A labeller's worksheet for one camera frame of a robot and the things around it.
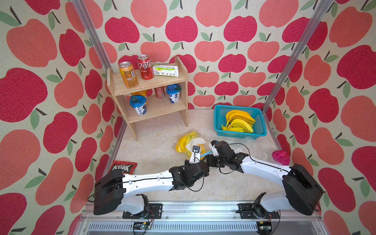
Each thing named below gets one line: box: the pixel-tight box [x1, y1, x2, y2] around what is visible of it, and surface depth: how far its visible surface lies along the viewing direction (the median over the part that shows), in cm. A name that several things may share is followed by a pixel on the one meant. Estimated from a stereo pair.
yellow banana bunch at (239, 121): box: [221, 109, 256, 134], surface depth 106 cm
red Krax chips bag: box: [109, 160, 138, 175], surface depth 90 cm
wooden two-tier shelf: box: [106, 56, 189, 142], surface depth 88 cm
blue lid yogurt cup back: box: [165, 84, 182, 104], surface depth 92 cm
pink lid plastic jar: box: [272, 150, 291, 166], surface depth 85 cm
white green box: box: [152, 64, 180, 77], surface depth 78 cm
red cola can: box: [137, 54, 154, 81], surface depth 72 cm
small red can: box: [154, 86, 166, 99], surface depth 98 cm
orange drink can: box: [118, 61, 139, 89], surface depth 68 cm
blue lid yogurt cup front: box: [129, 94, 147, 117], surface depth 86 cm
